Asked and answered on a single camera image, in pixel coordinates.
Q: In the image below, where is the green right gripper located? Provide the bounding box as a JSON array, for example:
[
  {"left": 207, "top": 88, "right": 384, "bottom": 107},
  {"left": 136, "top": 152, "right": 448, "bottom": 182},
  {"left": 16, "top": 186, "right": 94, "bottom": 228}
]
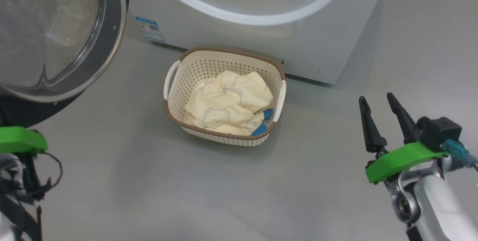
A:
[{"left": 358, "top": 92, "right": 448, "bottom": 184}]

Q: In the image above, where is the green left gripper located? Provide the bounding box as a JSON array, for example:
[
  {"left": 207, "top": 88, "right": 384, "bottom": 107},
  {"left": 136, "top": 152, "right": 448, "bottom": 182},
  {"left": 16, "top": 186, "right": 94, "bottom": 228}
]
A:
[{"left": 0, "top": 126, "right": 49, "bottom": 154}]

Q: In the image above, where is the blue cloth garment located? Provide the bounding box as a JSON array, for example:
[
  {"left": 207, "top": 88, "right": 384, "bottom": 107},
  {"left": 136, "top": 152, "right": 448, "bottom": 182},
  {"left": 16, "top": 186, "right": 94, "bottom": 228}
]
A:
[{"left": 251, "top": 108, "right": 274, "bottom": 136}]

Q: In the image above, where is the cream bear print garment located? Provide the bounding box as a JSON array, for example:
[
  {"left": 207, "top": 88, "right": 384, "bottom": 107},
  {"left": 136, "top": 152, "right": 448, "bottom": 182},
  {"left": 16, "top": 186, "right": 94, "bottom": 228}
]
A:
[{"left": 184, "top": 71, "right": 274, "bottom": 136}]

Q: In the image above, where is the cream perforated laundry basket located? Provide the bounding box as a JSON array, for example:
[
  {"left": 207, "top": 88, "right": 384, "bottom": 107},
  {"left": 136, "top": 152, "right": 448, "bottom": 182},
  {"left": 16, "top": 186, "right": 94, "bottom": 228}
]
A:
[{"left": 163, "top": 47, "right": 287, "bottom": 147}]

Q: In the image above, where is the white front-load washing machine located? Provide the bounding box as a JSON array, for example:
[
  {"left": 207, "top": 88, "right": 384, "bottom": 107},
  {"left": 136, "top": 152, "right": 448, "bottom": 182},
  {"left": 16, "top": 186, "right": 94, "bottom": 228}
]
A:
[{"left": 127, "top": 0, "right": 391, "bottom": 85}]

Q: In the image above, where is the blue energy label sticker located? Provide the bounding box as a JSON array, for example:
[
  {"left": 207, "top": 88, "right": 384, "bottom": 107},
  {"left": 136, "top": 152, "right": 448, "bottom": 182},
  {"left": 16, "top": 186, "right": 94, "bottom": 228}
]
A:
[{"left": 135, "top": 16, "right": 166, "bottom": 43}]

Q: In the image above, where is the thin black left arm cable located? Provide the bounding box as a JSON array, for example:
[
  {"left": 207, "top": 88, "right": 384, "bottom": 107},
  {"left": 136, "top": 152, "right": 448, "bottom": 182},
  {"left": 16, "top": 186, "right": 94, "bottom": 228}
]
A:
[{"left": 22, "top": 151, "right": 63, "bottom": 204}]

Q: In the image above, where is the teal right cable connector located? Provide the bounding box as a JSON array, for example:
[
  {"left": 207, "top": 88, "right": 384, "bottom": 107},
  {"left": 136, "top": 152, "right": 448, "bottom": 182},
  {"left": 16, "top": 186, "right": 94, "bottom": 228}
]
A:
[{"left": 443, "top": 139, "right": 472, "bottom": 168}]

